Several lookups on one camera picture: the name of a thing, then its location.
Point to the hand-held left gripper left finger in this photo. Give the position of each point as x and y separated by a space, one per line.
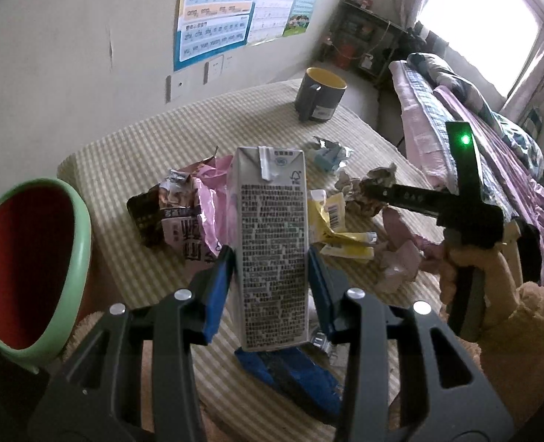
217 294

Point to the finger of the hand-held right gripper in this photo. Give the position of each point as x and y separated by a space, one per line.
410 198

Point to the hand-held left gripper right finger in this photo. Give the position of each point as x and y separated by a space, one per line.
321 294

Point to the paper ball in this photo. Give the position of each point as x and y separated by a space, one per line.
355 193

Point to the grey milk carton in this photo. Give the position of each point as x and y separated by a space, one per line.
272 239

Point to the pink snack wrapper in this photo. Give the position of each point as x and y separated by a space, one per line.
210 193

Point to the green bin with red inside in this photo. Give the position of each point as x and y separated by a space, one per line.
28 267

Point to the person's right forearm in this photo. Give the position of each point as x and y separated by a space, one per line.
530 354

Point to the person's right hand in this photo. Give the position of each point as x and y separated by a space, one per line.
502 276

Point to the yellow wrapper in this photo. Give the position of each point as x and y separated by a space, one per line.
341 239

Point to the pale pink crumpled wrapper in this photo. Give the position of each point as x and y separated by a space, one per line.
403 258

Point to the blue wrapper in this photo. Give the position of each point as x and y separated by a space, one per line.
295 377

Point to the blue plaid blanket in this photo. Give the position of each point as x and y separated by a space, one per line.
419 110

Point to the silver teal wrapper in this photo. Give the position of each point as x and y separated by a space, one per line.
329 159

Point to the dark brown snack wrapper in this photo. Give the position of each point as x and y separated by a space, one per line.
145 216

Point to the dark floral quilt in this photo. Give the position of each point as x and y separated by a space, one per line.
484 101

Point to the dark grey mug yellow inside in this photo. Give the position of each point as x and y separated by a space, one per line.
320 96

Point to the person's fuzzy beige clothing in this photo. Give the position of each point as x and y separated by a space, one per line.
85 331

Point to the red container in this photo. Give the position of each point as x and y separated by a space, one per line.
347 53

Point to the beige checked tablecloth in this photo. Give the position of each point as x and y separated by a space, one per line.
161 133

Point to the dark metal shelf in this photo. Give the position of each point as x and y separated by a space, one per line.
368 27

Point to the window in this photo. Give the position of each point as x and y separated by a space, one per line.
484 23

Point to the white wall socket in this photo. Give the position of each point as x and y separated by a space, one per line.
177 87

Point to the white wall switch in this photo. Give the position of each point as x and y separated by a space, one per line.
213 69

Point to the white table wall poster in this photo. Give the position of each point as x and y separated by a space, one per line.
274 0

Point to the blue chart wall poster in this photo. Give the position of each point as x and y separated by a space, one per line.
216 14

